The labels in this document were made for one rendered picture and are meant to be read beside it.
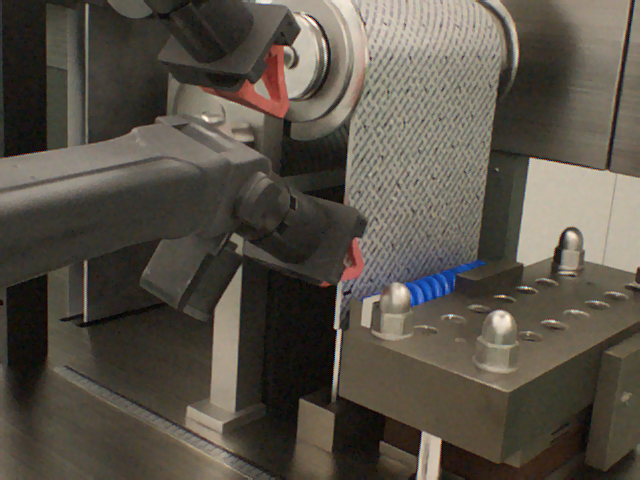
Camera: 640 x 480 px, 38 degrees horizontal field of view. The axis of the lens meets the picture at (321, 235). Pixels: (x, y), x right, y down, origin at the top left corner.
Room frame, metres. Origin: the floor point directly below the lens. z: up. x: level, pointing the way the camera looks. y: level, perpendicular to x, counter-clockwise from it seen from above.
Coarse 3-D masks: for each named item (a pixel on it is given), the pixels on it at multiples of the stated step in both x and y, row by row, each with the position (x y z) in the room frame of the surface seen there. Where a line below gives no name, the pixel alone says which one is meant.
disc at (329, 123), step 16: (336, 0) 0.81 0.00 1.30; (352, 0) 0.80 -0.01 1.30; (352, 16) 0.80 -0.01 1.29; (352, 32) 0.80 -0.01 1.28; (352, 48) 0.79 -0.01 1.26; (368, 48) 0.79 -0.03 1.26; (352, 64) 0.79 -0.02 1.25; (368, 64) 0.79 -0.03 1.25; (352, 80) 0.79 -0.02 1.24; (352, 96) 0.79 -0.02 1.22; (336, 112) 0.80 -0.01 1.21; (352, 112) 0.79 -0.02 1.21; (288, 128) 0.84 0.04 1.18; (304, 128) 0.82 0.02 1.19; (320, 128) 0.81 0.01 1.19; (336, 128) 0.80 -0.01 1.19
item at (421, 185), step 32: (384, 128) 0.83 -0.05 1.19; (416, 128) 0.87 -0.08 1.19; (448, 128) 0.91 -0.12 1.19; (480, 128) 0.96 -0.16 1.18; (352, 160) 0.80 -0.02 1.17; (384, 160) 0.83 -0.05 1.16; (416, 160) 0.87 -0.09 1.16; (448, 160) 0.92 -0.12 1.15; (480, 160) 0.96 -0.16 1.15; (352, 192) 0.80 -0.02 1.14; (384, 192) 0.84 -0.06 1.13; (416, 192) 0.88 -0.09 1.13; (448, 192) 0.92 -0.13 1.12; (480, 192) 0.97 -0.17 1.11; (384, 224) 0.84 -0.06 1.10; (416, 224) 0.88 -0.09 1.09; (448, 224) 0.93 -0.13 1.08; (480, 224) 0.98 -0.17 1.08; (384, 256) 0.84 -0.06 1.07; (416, 256) 0.88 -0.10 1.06; (448, 256) 0.93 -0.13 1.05; (352, 288) 0.81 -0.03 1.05; (384, 288) 0.85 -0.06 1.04
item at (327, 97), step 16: (272, 0) 0.85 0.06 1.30; (288, 0) 0.84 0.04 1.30; (304, 0) 0.82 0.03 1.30; (320, 0) 0.81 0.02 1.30; (320, 16) 0.81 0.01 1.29; (336, 16) 0.80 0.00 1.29; (336, 32) 0.80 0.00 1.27; (336, 48) 0.80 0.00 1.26; (336, 64) 0.80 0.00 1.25; (336, 80) 0.80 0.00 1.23; (320, 96) 0.81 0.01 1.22; (336, 96) 0.80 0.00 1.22; (288, 112) 0.83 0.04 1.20; (304, 112) 0.82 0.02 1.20; (320, 112) 0.81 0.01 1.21
